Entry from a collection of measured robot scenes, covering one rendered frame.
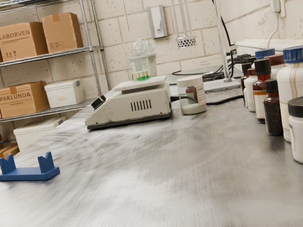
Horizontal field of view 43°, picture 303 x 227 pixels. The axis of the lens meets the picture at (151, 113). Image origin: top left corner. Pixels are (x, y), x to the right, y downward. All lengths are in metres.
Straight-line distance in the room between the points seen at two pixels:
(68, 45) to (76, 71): 0.43
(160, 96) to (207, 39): 2.44
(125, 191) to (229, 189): 0.13
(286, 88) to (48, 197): 0.35
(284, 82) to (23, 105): 2.74
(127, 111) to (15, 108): 2.37
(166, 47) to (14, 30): 1.21
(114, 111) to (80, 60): 2.54
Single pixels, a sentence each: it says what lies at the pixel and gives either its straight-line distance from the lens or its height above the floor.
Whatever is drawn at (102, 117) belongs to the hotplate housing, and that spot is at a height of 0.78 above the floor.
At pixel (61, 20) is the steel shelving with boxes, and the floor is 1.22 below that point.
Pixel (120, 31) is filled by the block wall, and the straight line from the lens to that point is 3.32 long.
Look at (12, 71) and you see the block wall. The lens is 3.61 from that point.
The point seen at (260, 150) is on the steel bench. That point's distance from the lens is 0.55.
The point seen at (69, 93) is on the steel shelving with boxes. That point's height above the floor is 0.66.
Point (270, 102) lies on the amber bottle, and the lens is 0.60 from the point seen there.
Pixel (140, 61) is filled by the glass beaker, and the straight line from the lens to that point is 0.89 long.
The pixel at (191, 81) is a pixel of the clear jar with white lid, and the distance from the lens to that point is 0.85.
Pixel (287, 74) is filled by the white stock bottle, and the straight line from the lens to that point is 0.55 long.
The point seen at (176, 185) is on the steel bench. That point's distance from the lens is 0.46.
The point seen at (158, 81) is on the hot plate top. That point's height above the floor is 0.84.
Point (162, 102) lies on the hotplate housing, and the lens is 0.85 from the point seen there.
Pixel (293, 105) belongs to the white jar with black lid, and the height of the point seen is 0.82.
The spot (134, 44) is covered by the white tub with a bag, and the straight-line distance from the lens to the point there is 1.94.
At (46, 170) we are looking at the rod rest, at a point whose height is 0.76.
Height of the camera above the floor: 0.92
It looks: 10 degrees down
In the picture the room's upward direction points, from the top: 10 degrees counter-clockwise
